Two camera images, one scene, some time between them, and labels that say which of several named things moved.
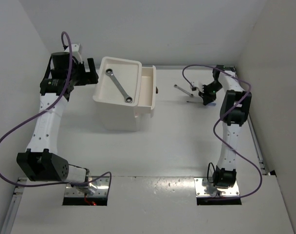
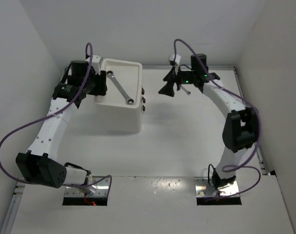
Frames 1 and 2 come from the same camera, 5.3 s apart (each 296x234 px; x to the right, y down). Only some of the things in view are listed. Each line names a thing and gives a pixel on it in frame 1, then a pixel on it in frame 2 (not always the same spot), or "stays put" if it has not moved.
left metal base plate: [98, 188] stays put
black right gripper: [207, 98] -> [168, 89]
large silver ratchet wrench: [109, 71] stays put
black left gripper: [87, 78] -> [101, 87]
